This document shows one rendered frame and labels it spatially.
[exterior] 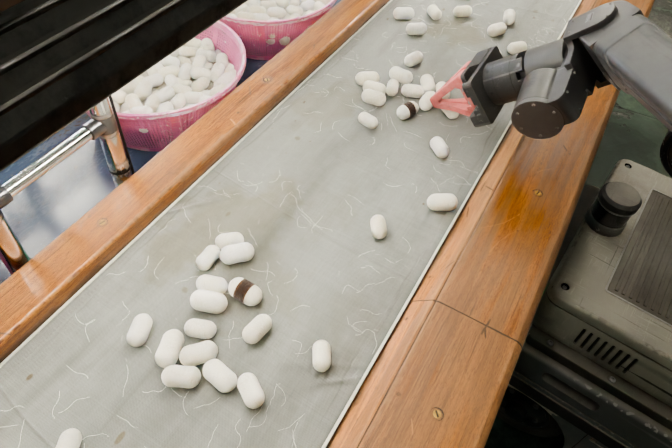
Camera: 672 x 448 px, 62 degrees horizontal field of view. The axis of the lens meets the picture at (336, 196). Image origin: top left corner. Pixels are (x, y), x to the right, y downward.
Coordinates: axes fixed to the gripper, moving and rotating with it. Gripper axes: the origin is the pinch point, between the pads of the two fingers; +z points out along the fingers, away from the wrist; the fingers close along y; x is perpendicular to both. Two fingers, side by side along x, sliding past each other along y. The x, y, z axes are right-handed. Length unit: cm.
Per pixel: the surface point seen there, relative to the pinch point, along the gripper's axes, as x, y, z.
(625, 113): 82, -131, 22
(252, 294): -2.3, 39.8, 2.7
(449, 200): 5.8, 16.6, -6.5
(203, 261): -6.5, 39.0, 8.2
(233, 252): -5.4, 36.6, 6.4
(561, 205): 13.2, 10.4, -15.9
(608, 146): 80, -109, 24
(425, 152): 3.2, 8.4, -0.4
